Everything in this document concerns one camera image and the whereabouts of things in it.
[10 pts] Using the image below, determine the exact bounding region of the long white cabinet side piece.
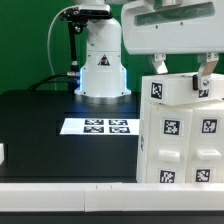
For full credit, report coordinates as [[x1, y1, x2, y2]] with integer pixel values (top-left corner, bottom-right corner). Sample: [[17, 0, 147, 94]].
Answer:
[[141, 72, 224, 106]]

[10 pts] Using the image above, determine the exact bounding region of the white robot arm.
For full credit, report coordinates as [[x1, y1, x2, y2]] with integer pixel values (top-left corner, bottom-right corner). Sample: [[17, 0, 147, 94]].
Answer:
[[74, 0, 224, 105]]

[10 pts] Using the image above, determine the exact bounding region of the white cable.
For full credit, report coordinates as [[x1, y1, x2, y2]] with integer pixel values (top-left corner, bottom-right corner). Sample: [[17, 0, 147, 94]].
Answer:
[[46, 5, 78, 91]]

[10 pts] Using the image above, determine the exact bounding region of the black cable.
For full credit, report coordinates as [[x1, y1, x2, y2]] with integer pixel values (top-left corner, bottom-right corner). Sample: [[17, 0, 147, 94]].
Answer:
[[27, 71, 81, 92]]

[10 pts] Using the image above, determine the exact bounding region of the white cabinet body box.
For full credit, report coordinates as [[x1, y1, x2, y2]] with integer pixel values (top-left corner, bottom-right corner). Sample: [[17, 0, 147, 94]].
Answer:
[[136, 100, 224, 184]]

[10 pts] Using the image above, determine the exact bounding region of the white left fence bar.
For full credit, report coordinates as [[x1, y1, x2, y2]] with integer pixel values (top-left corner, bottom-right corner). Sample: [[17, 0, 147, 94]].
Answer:
[[0, 143, 4, 165]]

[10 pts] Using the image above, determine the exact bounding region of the white front fence bar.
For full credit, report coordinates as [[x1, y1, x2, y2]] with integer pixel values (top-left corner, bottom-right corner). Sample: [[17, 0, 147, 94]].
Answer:
[[0, 183, 224, 212]]

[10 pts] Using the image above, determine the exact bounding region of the white fence bar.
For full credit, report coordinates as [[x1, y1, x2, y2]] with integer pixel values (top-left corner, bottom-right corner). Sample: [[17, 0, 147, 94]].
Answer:
[[0, 143, 4, 165], [0, 183, 224, 212]]

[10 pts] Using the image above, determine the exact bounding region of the black camera stand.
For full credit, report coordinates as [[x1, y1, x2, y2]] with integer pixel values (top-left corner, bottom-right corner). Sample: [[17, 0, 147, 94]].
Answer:
[[59, 5, 113, 92]]

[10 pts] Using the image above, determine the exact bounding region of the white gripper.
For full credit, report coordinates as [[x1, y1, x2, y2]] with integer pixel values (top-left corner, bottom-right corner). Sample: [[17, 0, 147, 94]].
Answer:
[[121, 0, 224, 91]]

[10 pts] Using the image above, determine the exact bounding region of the white marker sheet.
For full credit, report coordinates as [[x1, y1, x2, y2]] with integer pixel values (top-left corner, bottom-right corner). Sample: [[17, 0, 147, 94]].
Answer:
[[60, 118, 139, 135]]

